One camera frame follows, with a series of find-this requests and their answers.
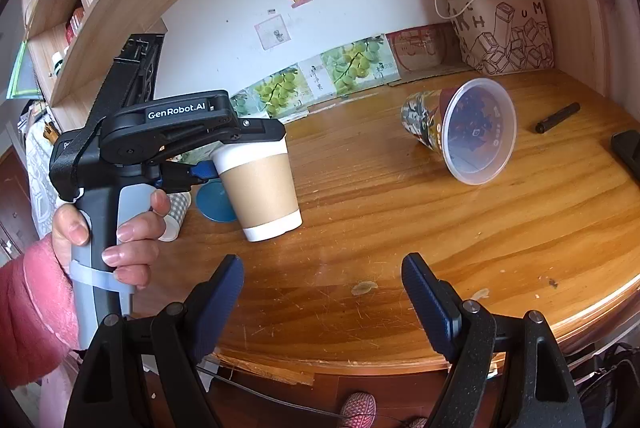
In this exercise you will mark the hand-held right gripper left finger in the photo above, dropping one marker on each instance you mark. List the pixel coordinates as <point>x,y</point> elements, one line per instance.
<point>220,308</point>

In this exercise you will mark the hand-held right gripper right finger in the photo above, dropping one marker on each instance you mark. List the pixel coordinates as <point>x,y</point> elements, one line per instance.
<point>425,303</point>

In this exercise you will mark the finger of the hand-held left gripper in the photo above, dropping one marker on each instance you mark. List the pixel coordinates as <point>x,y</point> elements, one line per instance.
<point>202,170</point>
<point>250,131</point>

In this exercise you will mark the brown sleeved paper cup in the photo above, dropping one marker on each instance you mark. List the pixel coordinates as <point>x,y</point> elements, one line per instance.
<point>260,193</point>

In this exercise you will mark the clear printed plastic cup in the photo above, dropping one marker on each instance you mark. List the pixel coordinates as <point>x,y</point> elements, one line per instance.
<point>425,121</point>

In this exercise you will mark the person's left forearm pink sleeve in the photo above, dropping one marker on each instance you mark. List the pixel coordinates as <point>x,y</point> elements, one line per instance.
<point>35,308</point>

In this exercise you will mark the checkered paper cup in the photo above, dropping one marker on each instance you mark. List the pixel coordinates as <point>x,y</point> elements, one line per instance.
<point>177,210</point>

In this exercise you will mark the person's left hand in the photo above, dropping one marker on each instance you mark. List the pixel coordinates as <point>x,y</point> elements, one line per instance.
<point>135,243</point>

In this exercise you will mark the small grape picture card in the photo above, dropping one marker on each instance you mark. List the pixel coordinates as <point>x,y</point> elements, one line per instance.
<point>241,103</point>

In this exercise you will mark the blue round lid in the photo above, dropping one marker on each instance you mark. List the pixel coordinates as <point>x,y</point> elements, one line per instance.
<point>212,207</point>

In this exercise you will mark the large grape picture card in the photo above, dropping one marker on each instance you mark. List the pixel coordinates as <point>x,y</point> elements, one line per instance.
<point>352,61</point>
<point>280,91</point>

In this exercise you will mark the white lace cloth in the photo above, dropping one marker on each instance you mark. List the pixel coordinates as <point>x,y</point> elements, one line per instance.
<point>42,178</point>

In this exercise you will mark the row of red books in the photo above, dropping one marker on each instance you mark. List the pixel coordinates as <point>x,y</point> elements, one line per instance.
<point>75,24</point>

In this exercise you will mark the black bag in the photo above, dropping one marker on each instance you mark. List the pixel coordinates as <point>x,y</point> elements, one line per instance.
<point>607,388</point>

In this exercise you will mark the black marker pen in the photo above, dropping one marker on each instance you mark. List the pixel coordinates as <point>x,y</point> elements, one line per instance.
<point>557,117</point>

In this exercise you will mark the black flat device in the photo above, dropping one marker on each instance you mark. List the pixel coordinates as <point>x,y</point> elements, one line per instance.
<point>627,149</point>

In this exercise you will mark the printed fabric storage bag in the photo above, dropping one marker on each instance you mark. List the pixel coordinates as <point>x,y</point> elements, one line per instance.
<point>500,41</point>

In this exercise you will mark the square paper wall picture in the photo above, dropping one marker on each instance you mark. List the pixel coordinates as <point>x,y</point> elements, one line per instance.
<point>272,32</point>

